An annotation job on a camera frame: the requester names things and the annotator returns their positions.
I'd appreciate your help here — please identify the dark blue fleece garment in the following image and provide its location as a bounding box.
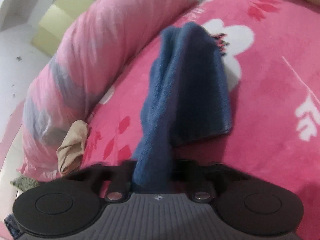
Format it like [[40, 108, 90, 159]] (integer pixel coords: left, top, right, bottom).
[[132, 22, 232, 192]]

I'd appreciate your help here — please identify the beige crumpled garment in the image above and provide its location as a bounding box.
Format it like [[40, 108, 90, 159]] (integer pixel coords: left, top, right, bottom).
[[56, 120, 88, 177]]

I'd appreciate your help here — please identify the green patterned cloth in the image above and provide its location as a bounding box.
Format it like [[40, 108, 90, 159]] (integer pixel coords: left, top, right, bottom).
[[10, 176, 39, 192]]

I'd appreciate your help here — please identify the pink grey rolled duvet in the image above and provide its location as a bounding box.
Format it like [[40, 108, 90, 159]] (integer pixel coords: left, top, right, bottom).
[[20, 0, 196, 181]]

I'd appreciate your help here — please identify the pink floral bed blanket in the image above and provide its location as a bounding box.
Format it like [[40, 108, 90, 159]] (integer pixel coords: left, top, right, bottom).
[[1, 0, 319, 239]]

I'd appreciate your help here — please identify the yellow green wardrobe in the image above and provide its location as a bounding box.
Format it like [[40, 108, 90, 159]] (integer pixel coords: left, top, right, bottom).
[[31, 0, 95, 57]]

